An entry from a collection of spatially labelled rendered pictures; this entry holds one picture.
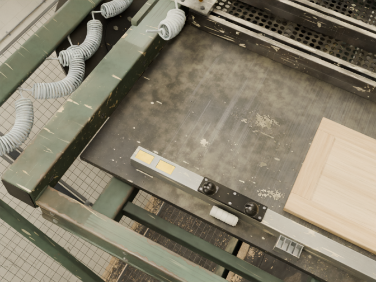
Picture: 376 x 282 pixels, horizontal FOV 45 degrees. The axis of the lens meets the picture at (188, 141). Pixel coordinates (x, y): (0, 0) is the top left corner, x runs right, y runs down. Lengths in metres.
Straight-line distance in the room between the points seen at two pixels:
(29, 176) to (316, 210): 0.81
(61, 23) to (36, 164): 0.86
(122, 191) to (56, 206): 0.21
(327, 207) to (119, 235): 0.60
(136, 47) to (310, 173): 0.69
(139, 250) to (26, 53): 1.00
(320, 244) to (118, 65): 0.81
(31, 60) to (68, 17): 0.27
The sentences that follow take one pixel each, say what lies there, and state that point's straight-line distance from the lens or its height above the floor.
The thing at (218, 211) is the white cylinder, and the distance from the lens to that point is 1.29.
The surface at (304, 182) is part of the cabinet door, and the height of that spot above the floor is 1.28.
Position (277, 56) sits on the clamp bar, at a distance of 1.67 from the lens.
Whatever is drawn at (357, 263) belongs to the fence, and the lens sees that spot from 1.33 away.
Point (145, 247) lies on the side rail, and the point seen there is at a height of 1.56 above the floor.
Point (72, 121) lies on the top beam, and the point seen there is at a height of 1.90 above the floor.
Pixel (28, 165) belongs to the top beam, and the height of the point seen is 1.91.
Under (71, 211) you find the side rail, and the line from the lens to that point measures 1.27.
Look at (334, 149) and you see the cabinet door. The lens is 1.50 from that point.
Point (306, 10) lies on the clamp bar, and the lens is 1.82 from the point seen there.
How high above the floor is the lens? 1.99
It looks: 17 degrees down
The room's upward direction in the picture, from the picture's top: 48 degrees counter-clockwise
